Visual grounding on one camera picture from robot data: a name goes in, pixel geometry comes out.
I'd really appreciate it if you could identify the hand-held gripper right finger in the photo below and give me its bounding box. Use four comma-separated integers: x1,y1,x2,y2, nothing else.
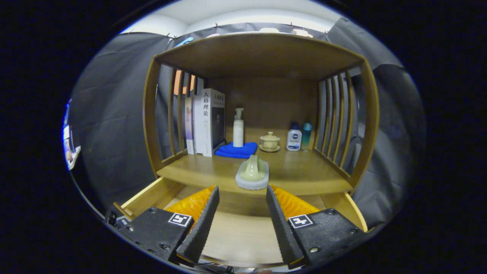
266,185,368,269

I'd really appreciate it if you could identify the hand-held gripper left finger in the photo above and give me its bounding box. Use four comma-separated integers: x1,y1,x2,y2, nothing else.
126,185,220,266

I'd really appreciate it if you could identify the wooden drawer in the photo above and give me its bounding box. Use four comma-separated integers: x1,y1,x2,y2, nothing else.
113,177,369,267

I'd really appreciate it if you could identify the green handled grey scrubber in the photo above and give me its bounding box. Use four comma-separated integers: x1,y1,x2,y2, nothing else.
235,155,269,190

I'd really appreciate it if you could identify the wooden countertop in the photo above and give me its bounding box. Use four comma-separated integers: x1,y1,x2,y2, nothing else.
157,147,353,198

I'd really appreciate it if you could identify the wooden cabinet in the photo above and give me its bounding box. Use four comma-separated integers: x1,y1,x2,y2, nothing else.
143,32,380,198

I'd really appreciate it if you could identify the folded blue cloth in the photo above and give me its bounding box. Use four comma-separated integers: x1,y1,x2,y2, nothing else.
215,142,258,159

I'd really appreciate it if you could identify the beige lidded ceramic teacup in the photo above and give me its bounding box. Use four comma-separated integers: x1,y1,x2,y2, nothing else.
259,132,281,153

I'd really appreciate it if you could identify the white lotion bottle blue cap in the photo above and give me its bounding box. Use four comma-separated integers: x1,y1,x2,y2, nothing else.
286,122,302,151

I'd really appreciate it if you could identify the black floor device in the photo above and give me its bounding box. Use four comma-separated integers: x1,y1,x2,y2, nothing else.
105,207,132,229

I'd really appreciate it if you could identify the thin white book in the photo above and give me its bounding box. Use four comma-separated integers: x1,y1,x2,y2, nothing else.
193,94,203,155

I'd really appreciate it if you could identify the pale purple book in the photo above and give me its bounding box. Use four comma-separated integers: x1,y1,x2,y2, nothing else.
185,97,195,155

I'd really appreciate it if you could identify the white pump bottle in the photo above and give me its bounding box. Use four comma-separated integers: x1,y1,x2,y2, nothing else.
233,108,245,148

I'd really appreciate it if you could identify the teal bottle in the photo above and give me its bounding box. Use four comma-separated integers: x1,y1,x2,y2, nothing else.
301,123,312,152

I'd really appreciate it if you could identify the large white book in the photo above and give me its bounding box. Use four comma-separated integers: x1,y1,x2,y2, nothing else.
201,88,226,157

